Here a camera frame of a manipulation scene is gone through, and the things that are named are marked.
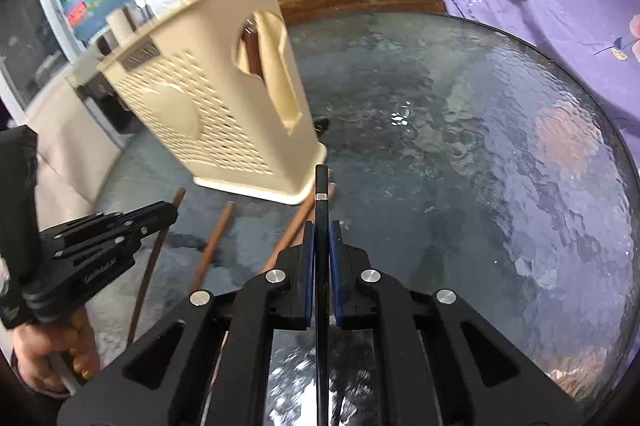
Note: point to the person's left hand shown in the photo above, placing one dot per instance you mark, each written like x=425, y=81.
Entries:
x=30, y=351

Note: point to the round glass table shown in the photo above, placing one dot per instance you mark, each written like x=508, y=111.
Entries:
x=450, y=156

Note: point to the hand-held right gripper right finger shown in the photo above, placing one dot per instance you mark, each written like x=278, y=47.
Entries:
x=337, y=276

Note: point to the brown wooden chopstick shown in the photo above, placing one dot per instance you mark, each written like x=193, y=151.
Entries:
x=251, y=51
x=155, y=256
x=292, y=231
x=217, y=236

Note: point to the purple floral cloth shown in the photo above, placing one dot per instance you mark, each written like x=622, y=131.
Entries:
x=565, y=21

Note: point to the black chopstick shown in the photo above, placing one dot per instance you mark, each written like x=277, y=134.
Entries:
x=322, y=206

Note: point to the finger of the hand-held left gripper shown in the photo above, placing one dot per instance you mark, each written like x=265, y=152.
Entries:
x=125, y=218
x=100, y=246

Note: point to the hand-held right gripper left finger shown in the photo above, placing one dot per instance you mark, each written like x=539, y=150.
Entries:
x=310, y=276

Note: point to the wooden side table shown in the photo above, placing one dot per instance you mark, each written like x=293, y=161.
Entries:
x=380, y=4

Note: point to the cream plastic utensil holder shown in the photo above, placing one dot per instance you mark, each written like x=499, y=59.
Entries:
x=200, y=81

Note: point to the grey water dispenser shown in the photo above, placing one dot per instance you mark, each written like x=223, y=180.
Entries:
x=105, y=106

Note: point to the sliding window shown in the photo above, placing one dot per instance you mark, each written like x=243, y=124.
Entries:
x=25, y=31

